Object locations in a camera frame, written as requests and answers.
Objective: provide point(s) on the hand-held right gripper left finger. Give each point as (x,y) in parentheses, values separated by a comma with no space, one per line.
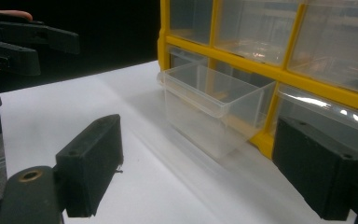
(88,161)

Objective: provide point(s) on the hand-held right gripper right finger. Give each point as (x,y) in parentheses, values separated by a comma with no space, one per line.
(317,168)

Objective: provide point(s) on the clear plastic drawer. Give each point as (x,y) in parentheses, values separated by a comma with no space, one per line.
(183,57)
(338,46)
(208,109)
(256,31)
(329,109)
(190,18)

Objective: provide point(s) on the yellow drawer cabinet frame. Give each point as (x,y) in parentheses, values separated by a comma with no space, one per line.
(310,82)

